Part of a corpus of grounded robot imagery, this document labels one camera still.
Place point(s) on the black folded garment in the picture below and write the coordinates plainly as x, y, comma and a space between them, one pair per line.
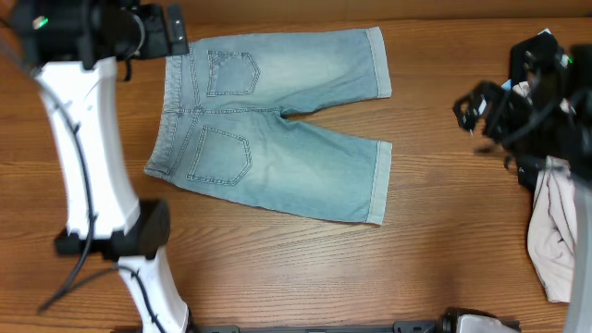
548, 119

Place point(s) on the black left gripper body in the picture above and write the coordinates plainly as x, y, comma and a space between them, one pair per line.
174, 35

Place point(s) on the light blue denim shorts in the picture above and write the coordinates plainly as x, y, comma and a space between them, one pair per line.
231, 124

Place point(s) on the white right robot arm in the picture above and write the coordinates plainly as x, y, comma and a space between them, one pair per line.
579, 312

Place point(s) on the beige trousers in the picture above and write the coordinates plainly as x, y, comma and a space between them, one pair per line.
552, 232

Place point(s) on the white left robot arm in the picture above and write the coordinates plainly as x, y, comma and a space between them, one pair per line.
72, 50

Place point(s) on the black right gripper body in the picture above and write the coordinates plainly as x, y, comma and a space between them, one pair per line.
508, 119

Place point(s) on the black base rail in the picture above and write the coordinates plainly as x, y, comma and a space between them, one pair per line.
427, 326

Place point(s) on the light blue garment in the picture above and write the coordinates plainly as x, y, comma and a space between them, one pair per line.
507, 85

